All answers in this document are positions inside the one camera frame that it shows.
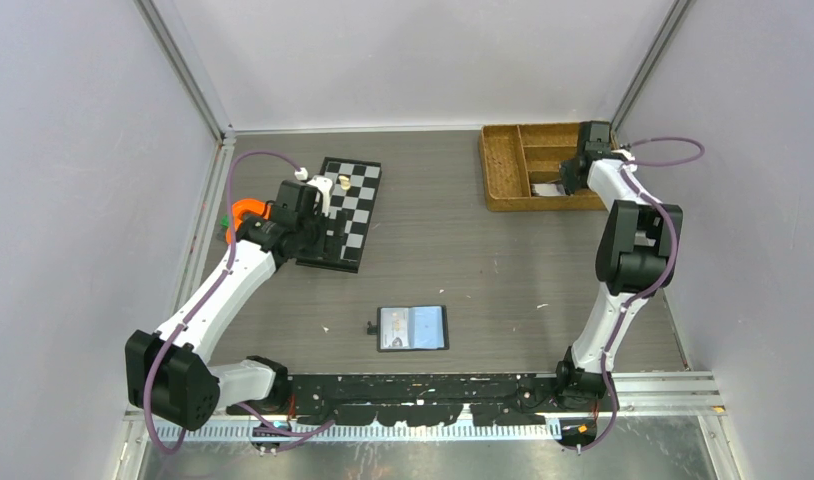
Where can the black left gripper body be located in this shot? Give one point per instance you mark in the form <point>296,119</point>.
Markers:
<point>312,244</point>

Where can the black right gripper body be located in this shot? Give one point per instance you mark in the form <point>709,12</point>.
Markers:
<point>570,181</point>

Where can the white credit card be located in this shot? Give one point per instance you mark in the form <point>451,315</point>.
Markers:
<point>394,328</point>

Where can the black leather card holder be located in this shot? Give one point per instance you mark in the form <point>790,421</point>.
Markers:
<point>428,329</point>

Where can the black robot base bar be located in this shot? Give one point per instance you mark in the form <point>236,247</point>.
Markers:
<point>424,400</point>

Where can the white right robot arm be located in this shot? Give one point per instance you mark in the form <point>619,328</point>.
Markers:
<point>635,258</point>

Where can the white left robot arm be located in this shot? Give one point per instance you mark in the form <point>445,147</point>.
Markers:
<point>168,371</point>

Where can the orange curved toy track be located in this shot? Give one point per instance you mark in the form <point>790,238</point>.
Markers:
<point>240,209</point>

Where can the black and silver chessboard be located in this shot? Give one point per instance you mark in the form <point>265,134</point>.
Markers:
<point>350,214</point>

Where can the woven wicker tray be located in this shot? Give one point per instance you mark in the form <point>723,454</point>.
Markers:
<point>515,157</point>

